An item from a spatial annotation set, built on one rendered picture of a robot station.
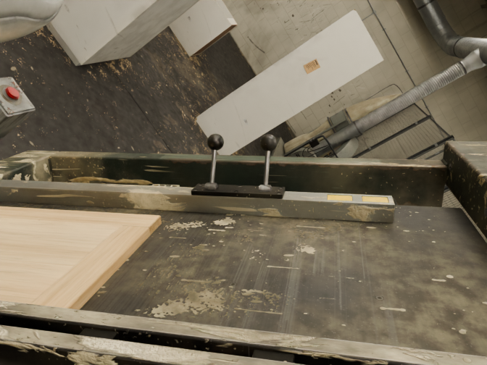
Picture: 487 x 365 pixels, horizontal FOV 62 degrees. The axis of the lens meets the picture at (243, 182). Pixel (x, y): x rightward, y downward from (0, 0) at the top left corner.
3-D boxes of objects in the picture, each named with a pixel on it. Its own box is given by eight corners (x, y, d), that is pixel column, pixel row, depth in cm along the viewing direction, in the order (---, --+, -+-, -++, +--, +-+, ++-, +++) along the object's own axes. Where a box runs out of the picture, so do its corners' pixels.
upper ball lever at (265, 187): (257, 195, 89) (261, 137, 91) (275, 196, 88) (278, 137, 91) (254, 193, 85) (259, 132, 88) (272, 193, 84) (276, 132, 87)
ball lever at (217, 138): (205, 193, 91) (210, 136, 94) (221, 194, 91) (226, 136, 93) (200, 190, 88) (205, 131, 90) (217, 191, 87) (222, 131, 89)
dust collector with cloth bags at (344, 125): (272, 141, 720) (389, 71, 643) (293, 173, 734) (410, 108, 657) (261, 166, 595) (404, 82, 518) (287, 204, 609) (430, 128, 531)
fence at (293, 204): (3, 193, 105) (0, 179, 104) (390, 213, 85) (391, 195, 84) (-12, 200, 101) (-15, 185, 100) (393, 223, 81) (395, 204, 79)
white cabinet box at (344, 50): (208, 108, 526) (351, 10, 454) (233, 145, 537) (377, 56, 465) (193, 118, 470) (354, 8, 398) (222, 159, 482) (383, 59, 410)
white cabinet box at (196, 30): (176, 19, 594) (214, -12, 568) (198, 54, 605) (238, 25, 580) (164, 19, 552) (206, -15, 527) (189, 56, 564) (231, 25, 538)
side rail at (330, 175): (67, 184, 130) (61, 150, 127) (436, 199, 107) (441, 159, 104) (55, 190, 125) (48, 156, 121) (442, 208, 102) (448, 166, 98)
